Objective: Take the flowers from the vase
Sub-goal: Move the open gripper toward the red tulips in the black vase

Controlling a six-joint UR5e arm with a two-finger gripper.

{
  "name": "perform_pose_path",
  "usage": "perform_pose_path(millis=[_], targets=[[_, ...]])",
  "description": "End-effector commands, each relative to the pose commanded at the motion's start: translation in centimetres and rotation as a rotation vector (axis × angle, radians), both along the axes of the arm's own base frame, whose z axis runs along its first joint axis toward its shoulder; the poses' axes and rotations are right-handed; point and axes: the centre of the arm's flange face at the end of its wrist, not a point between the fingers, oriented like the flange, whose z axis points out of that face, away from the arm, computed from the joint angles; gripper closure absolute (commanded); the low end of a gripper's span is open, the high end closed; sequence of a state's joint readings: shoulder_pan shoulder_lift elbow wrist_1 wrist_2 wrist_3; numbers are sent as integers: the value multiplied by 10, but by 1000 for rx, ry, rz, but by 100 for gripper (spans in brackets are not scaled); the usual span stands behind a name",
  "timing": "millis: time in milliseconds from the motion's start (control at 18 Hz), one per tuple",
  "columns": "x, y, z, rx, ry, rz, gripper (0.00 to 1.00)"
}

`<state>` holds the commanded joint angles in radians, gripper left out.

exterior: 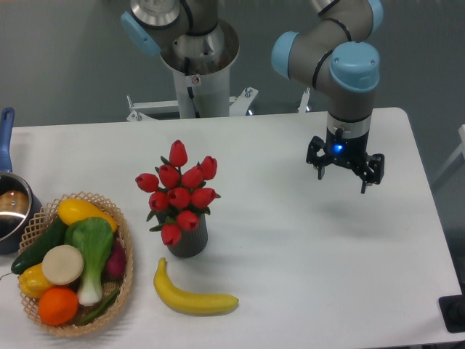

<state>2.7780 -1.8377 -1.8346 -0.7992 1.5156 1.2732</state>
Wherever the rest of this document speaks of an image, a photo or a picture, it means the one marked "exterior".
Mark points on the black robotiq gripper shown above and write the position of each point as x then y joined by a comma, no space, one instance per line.
348,153

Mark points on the red tulip bouquet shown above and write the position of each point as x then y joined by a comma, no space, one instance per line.
178,199

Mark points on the yellow banana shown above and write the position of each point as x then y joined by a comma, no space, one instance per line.
190,303

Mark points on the woven wicker basket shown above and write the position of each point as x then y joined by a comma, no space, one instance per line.
39,223

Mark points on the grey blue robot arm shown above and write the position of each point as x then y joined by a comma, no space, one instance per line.
334,58

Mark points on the dark grey ribbed vase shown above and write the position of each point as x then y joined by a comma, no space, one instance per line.
185,235

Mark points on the black device at table edge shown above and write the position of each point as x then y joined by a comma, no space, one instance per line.
452,310

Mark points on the purple sweet potato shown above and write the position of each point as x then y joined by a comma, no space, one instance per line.
116,263

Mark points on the green bok choy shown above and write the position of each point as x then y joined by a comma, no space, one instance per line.
93,237

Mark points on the green bean pod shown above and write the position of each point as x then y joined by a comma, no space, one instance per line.
100,309

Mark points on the yellow squash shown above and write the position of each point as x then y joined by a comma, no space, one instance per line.
73,210

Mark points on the beige round disc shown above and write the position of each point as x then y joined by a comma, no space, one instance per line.
62,265

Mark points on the dark green cucumber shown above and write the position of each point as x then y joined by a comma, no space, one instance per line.
53,236

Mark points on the orange fruit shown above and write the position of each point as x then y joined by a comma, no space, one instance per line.
58,305

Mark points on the yellow bell pepper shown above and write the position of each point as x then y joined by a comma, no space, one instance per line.
33,282

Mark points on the white frame at right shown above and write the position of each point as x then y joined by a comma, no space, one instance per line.
451,165

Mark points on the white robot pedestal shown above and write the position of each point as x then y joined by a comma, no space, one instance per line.
200,67

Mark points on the blue handled saucepan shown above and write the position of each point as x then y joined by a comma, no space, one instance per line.
18,202

